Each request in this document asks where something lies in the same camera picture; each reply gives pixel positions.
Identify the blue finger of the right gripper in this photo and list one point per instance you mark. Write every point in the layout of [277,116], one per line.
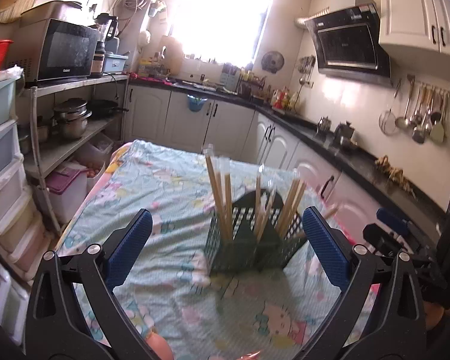
[400,226]

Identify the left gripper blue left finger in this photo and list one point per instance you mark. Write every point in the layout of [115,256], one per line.
[73,312]

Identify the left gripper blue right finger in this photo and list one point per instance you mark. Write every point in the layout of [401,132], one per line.
[379,313]

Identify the bamboo chopstick pair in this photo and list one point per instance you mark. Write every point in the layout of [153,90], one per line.
[263,213]
[213,169]
[227,184]
[291,204]
[258,197]

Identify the dark green plastic utensil basket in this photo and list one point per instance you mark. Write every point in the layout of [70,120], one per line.
[245,252]

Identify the left hand fingers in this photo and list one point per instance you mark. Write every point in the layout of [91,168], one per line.
[160,346]

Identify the pastel plastic drawer tower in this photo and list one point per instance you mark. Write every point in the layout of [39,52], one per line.
[23,237]

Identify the hanging green spatula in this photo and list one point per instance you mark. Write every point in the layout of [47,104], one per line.
[437,133]

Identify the steel kettle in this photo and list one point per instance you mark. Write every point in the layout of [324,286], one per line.
[343,130]

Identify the hanging metal ladle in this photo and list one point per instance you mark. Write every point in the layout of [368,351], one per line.
[402,121]

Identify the hello kitty patterned tablecloth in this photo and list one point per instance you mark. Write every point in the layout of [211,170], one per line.
[169,289]

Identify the small steel teapot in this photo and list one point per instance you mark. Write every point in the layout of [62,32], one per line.
[323,125]

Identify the purple lidded storage box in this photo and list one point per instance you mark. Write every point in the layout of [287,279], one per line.
[67,186]

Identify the metal storage shelf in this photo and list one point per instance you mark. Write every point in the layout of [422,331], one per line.
[45,157]

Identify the black range hood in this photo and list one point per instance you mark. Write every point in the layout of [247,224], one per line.
[345,35]

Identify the white upper cabinet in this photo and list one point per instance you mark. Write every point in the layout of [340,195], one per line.
[416,35]

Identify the stainless steel stacked pots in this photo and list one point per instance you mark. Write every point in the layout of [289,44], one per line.
[72,118]

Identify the black frying pan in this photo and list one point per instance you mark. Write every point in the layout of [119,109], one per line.
[101,108]

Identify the blue hanging door bin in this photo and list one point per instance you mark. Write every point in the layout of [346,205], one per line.
[195,103]

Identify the blue plastic tray box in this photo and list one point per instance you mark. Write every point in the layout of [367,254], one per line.
[114,64]

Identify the black microwave oven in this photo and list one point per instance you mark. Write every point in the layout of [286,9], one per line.
[52,49]

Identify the wooden cutting board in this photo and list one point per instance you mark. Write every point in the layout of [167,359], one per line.
[171,53]

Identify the black blender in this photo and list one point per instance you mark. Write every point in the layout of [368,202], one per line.
[106,26]

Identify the hanging wire strainer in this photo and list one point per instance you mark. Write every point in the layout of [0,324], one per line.
[387,118]

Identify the small wall fan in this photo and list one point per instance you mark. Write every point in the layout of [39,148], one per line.
[272,61]

